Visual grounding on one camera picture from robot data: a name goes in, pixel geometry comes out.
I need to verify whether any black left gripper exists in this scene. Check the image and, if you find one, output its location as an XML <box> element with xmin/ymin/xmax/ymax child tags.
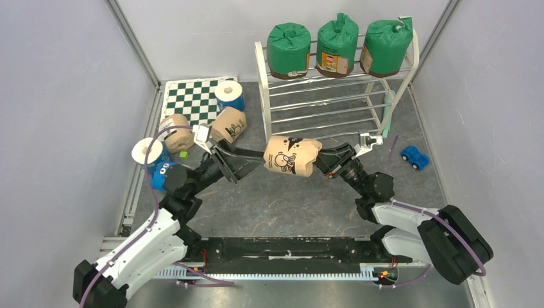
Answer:
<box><xmin>189</xmin><ymin>139</ymin><xmax>266</xmax><ymax>196</ymax></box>

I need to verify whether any brown roll with cartoon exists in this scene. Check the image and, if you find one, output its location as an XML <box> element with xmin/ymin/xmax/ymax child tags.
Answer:
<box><xmin>210</xmin><ymin>107</ymin><xmax>247</xmax><ymax>143</ymax></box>

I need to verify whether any brown paper roll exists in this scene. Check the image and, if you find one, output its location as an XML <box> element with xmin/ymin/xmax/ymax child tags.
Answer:
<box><xmin>263</xmin><ymin>135</ymin><xmax>323</xmax><ymax>178</ymax></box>

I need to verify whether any brown roll with label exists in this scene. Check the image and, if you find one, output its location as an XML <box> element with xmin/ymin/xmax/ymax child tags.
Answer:
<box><xmin>158</xmin><ymin>114</ymin><xmax>194</xmax><ymax>153</ymax></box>

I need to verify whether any green paper roll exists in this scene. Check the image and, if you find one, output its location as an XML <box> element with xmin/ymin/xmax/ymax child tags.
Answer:
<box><xmin>316</xmin><ymin>13</ymin><xmax>359</xmax><ymax>78</ymax></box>

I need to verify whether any green brown roll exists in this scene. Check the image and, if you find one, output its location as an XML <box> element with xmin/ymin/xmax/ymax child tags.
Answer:
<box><xmin>360</xmin><ymin>15</ymin><xmax>413</xmax><ymax>78</ymax></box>

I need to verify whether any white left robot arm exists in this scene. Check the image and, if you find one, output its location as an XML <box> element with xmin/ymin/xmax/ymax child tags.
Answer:
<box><xmin>72</xmin><ymin>142</ymin><xmax>264</xmax><ymax>307</ymax></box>

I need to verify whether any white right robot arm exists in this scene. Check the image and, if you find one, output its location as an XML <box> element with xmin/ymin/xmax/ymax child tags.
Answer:
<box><xmin>314</xmin><ymin>143</ymin><xmax>494</xmax><ymax>285</ymax></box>

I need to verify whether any cream metal shelf rack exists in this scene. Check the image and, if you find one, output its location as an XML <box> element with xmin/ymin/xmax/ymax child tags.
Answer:
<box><xmin>255</xmin><ymin>30</ymin><xmax>420</xmax><ymax>141</ymax></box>

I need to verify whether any green roll on shelf left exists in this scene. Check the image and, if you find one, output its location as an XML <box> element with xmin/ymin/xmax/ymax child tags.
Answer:
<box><xmin>267</xmin><ymin>22</ymin><xmax>311</xmax><ymax>80</ymax></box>

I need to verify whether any blue white roll rear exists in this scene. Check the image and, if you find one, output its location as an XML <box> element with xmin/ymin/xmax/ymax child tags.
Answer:
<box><xmin>214</xmin><ymin>80</ymin><xmax>245</xmax><ymax>112</ymax></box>

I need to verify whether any blue white roll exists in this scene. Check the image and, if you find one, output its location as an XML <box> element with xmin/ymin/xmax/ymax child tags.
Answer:
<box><xmin>214</xmin><ymin>80</ymin><xmax>245</xmax><ymax>112</ymax></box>
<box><xmin>131</xmin><ymin>137</ymin><xmax>172</xmax><ymax>175</ymax></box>

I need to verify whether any green white chessboard mat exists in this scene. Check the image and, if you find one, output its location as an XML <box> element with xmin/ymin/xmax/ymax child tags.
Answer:
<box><xmin>160</xmin><ymin>76</ymin><xmax>237</xmax><ymax>126</ymax></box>

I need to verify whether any mint green stick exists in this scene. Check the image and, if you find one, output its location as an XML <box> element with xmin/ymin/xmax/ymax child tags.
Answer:
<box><xmin>381</xmin><ymin>90</ymin><xmax>397</xmax><ymax>141</ymax></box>

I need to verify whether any blue white roll front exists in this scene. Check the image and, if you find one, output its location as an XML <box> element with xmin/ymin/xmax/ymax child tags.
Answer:
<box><xmin>131</xmin><ymin>137</ymin><xmax>172</xmax><ymax>175</ymax></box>

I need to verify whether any blue toy car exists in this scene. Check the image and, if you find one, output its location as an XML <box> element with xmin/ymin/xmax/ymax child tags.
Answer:
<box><xmin>400</xmin><ymin>146</ymin><xmax>430</xmax><ymax>170</ymax></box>

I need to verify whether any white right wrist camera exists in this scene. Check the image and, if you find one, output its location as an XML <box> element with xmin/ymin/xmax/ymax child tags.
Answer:
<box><xmin>354</xmin><ymin>132</ymin><xmax>383</xmax><ymax>157</ymax></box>

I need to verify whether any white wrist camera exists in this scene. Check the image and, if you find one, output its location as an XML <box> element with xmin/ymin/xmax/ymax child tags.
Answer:
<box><xmin>354</xmin><ymin>132</ymin><xmax>383</xmax><ymax>157</ymax></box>
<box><xmin>192</xmin><ymin>124</ymin><xmax>214</xmax><ymax>153</ymax></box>

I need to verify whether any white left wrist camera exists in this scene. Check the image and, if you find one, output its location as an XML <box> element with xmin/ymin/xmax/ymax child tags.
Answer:
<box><xmin>192</xmin><ymin>124</ymin><xmax>214</xmax><ymax>153</ymax></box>

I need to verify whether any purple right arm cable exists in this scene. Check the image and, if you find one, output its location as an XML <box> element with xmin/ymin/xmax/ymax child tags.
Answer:
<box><xmin>384</xmin><ymin>135</ymin><xmax>488</xmax><ymax>277</ymax></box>

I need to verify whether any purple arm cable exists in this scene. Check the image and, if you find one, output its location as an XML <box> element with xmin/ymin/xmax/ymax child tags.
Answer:
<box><xmin>384</xmin><ymin>135</ymin><xmax>488</xmax><ymax>277</ymax></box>
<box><xmin>78</xmin><ymin>124</ymin><xmax>194</xmax><ymax>308</ymax></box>

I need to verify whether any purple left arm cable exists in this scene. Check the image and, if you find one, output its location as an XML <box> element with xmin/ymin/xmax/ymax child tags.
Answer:
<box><xmin>78</xmin><ymin>124</ymin><xmax>194</xmax><ymax>308</ymax></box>

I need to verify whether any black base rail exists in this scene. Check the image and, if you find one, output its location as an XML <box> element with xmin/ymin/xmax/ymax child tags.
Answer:
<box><xmin>156</xmin><ymin>237</ymin><xmax>412</xmax><ymax>282</ymax></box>

